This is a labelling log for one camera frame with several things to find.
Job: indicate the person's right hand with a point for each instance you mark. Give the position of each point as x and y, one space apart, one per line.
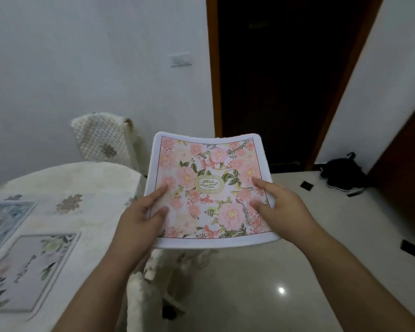
287 214

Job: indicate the person's left hand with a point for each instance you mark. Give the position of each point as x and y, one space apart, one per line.
133 228

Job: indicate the person's right thumb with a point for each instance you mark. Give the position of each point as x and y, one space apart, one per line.
261 207

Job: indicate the person's left thumb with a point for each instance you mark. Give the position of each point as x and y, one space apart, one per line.
158 215

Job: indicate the pink floral square cloth mat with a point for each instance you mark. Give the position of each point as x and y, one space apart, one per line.
214 190

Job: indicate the person's right forearm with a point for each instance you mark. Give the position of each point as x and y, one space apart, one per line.
352 283

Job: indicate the person's left forearm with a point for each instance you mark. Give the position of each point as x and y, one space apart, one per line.
100 297

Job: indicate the white embroidered tablecloth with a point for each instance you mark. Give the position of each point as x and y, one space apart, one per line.
79 190

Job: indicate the pair of black shoes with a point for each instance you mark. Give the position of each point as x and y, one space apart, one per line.
342 172

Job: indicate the chair with white quilted cover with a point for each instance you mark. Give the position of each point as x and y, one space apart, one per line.
100 141

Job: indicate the white floral cloth mat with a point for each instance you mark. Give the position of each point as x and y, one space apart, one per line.
27 269

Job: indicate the dark brown wooden door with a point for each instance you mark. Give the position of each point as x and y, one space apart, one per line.
404 176

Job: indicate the blue floral cloth mat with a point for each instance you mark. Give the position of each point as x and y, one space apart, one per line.
3 224

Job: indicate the brown wooden door frame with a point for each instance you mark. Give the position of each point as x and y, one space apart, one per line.
213 82

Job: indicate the white wall light switch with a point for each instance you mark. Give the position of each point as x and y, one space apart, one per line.
180 59

